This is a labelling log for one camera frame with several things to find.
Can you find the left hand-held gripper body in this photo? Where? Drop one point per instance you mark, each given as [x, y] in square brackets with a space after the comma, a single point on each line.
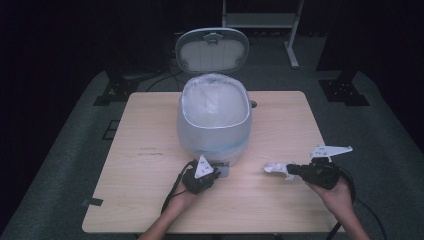
[196, 181]

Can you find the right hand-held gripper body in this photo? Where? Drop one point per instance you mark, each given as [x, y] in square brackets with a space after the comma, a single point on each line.
[320, 175]

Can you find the white tissue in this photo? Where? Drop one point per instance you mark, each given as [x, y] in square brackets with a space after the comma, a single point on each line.
[275, 167]

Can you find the white grey pedal bin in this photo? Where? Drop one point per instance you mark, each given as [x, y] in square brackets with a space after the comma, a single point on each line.
[213, 140]

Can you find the person's left hand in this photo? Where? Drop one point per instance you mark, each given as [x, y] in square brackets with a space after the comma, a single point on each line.
[183, 198]

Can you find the person's right hand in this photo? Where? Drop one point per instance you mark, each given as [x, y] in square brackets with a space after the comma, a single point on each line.
[338, 198]

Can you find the clear plastic bin liner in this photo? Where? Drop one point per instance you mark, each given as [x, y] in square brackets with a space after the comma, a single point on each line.
[213, 101]

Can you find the black stand base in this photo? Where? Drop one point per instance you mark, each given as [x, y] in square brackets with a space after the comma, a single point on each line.
[116, 88]
[345, 91]

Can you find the dark floor socket box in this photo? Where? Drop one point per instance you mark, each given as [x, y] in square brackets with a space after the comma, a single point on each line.
[111, 130]

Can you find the grey tape strip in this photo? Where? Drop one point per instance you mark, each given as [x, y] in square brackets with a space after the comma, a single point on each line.
[92, 201]

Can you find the white metal stand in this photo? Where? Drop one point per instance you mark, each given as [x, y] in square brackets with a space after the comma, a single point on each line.
[258, 20]

